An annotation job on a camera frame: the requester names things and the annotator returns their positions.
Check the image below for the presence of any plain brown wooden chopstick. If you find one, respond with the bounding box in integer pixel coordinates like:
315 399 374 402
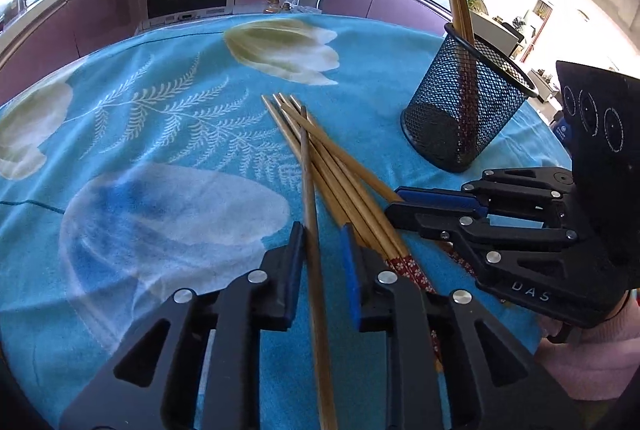
299 126 338 430

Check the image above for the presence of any right hand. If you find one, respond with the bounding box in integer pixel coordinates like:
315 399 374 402
537 314 582 344

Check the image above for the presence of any black mesh utensil holder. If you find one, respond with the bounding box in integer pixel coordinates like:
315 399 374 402
400 23 538 173

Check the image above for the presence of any blue floral tablecloth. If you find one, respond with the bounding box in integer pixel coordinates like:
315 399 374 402
1 16 570 424

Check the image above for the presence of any pink sleeve right forearm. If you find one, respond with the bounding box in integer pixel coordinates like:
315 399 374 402
535 289 639 401

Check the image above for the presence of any dark brown wooden chopstick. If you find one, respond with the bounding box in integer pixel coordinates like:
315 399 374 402
276 92 417 271

